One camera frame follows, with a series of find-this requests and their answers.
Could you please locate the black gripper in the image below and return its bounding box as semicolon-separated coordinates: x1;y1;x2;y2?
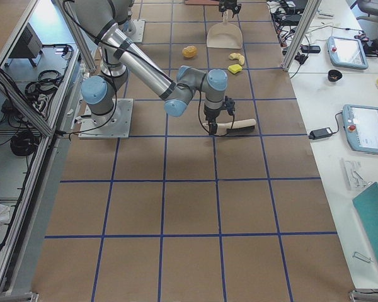
203;106;221;135
218;0;241;13

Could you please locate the beige plastic dustpan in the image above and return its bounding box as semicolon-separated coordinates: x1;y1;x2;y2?
207;11;243;49

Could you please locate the beige hand brush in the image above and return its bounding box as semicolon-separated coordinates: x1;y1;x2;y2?
202;119;256;137

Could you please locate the yellow bread roll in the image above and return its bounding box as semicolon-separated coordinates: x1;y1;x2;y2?
182;45;198;59

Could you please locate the yellow green sponge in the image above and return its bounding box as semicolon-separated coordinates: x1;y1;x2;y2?
227;64;243;74

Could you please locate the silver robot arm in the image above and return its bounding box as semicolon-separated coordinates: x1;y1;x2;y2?
62;1;229;135

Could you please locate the black power adapter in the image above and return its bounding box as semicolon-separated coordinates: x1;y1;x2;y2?
308;127;334;140

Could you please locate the small black bowl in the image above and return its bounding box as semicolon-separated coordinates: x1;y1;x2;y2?
327;69;343;82

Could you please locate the upper blue teach pendant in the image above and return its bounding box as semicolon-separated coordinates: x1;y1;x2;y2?
327;36;369;70

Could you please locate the blue teach pendant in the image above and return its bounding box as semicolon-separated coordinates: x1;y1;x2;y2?
342;104;378;154
327;36;369;70

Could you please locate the lower blue teach pendant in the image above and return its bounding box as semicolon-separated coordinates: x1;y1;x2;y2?
342;104;378;154

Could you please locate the grey control box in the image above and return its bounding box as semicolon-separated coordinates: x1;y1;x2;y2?
6;23;43;67

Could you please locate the aluminium frame post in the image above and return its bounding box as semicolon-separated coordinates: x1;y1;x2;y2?
282;0;321;72

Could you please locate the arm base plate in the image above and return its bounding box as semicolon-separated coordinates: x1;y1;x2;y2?
119;19;146;43
78;98;134;139

